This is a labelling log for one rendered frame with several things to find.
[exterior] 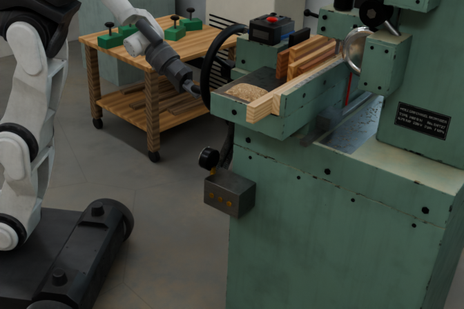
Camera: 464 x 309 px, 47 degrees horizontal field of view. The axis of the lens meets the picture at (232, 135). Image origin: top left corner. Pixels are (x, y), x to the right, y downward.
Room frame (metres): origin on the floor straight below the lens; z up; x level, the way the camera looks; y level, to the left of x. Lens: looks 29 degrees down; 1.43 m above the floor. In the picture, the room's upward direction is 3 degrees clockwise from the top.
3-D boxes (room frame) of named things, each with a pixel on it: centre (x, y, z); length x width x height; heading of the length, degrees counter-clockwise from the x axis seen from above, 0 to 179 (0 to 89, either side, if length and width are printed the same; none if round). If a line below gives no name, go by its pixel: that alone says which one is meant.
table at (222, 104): (1.37, -0.16, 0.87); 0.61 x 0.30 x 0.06; 145
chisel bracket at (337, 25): (1.32, -0.28, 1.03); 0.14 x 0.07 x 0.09; 55
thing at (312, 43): (1.36, -0.20, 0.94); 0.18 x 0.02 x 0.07; 145
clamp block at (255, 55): (1.42, -0.09, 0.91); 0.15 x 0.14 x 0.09; 145
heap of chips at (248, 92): (1.16, -0.04, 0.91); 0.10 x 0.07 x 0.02; 55
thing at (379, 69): (1.10, -0.33, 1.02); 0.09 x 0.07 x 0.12; 145
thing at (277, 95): (1.30, -0.27, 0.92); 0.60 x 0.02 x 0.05; 145
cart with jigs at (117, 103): (2.64, 0.38, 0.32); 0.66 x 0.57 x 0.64; 138
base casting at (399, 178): (1.26, -0.37, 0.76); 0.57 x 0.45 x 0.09; 55
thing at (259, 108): (1.23, -0.20, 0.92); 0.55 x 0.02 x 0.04; 145
